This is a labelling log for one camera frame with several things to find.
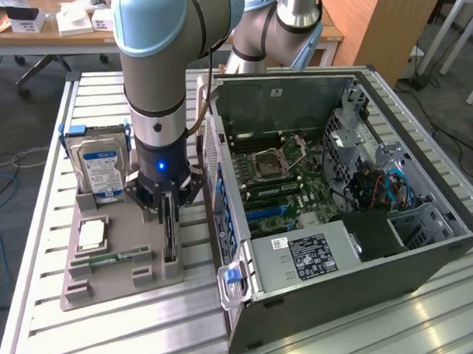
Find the CPU socket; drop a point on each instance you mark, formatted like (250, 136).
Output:
(268, 162)

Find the black power adaptor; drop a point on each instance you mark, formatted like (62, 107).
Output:
(418, 82)

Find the long black expansion slot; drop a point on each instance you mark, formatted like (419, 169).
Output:
(266, 203)

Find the silver disk bay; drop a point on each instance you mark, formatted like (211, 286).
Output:
(425, 226)

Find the white desk frame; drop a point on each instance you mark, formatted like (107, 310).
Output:
(433, 47)

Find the white box round insert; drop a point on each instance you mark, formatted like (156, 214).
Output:
(74, 25)

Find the red book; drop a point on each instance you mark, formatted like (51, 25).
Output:
(3, 23)

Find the grey parts rack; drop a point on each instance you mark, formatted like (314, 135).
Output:
(126, 227)

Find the silver socket cover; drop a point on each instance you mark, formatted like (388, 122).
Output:
(306, 158)

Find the small white labelled box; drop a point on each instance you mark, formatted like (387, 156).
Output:
(102, 22)

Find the white box black lid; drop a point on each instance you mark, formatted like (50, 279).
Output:
(26, 24)

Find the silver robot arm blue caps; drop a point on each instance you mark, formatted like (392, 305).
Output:
(154, 85)

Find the black open PC case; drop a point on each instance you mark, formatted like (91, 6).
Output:
(333, 304)

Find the silver CPU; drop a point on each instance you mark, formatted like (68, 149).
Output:
(91, 234)

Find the black chair base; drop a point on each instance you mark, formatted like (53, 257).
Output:
(38, 69)

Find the perforated metal disk bay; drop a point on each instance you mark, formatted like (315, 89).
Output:
(338, 141)

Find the silver chipset heatsink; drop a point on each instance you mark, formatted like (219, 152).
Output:
(308, 220)

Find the green expansion card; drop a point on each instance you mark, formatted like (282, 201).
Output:
(168, 233)

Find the blue expansion slot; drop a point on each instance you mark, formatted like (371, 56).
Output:
(268, 213)

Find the black RAM slot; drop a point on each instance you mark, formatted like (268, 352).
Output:
(254, 139)
(253, 134)
(255, 144)
(256, 149)

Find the wooden desk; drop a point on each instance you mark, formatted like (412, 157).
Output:
(39, 40)

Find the blue case latch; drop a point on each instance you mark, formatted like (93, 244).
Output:
(233, 278)

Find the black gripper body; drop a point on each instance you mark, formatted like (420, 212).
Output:
(163, 166)

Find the silver power supply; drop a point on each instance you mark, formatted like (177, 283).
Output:
(272, 271)

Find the hard disk blue carrier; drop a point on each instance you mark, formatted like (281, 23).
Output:
(101, 168)

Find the green RAM stick blue label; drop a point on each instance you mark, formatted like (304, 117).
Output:
(275, 191)

